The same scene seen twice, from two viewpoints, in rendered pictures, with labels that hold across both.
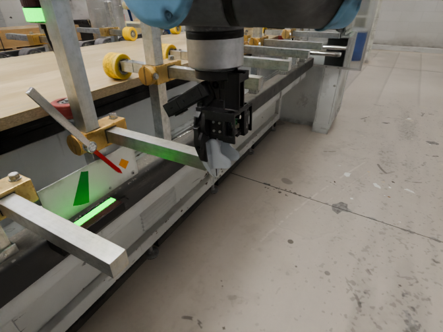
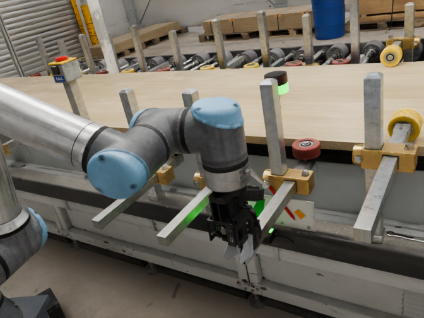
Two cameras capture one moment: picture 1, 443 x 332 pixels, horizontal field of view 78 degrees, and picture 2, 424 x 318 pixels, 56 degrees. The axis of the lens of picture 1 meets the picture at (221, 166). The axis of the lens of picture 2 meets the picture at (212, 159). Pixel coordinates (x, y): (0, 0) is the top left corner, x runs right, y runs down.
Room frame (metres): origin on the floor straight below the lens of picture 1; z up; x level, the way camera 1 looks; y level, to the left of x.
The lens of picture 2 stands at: (0.54, -0.67, 1.42)
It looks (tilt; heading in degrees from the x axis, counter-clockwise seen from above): 26 degrees down; 98
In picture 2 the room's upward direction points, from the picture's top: 12 degrees counter-clockwise
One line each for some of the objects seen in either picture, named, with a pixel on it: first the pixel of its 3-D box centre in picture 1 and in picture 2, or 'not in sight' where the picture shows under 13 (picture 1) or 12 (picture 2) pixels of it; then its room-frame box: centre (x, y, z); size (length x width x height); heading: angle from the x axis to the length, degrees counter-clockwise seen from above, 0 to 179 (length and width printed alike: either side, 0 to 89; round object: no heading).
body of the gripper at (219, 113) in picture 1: (221, 104); (231, 211); (0.47, 0.00, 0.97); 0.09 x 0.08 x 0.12; 60
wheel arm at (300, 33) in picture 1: (297, 33); not in sight; (1.91, -0.48, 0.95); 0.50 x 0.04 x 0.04; 61
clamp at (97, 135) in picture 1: (97, 134); (288, 180); (0.61, 0.30, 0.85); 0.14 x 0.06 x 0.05; 151
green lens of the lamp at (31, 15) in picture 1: (42, 14); (276, 87); (0.61, 0.35, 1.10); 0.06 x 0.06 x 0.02
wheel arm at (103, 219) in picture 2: not in sight; (143, 187); (0.14, 0.45, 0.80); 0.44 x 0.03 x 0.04; 61
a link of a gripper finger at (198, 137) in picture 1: (204, 138); not in sight; (0.46, 0.03, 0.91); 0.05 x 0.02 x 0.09; 150
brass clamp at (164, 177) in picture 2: not in sight; (154, 173); (0.17, 0.54, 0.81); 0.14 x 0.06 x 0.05; 151
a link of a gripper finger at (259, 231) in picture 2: not in sight; (249, 231); (0.50, 0.01, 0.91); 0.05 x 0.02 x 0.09; 150
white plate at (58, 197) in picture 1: (97, 180); (271, 210); (0.55, 0.30, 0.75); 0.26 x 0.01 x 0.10; 151
